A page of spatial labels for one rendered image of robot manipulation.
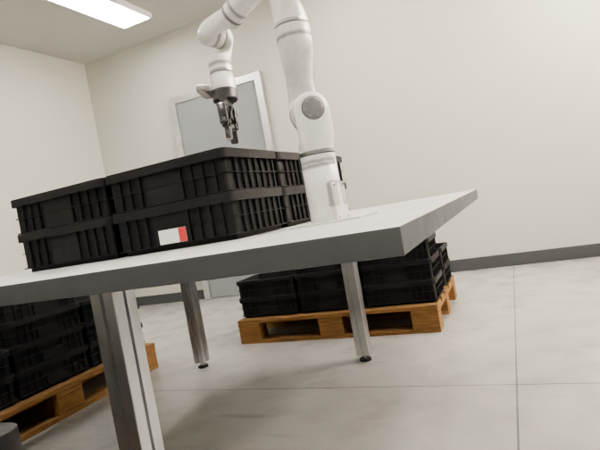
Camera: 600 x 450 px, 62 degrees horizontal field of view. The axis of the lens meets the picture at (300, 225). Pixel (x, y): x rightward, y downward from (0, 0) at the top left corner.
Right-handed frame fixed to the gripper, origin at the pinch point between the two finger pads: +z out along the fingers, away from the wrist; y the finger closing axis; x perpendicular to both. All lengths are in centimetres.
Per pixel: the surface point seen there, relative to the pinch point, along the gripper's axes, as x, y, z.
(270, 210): -9.3, -5.5, 24.0
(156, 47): 149, 342, -194
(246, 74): 54, 315, -136
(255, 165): -7.7, -8.9, 11.4
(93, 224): 40.6, -11.9, 19.8
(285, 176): -12.8, 8.1, 13.2
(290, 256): -24, -70, 37
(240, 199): -5.0, -21.2, 21.3
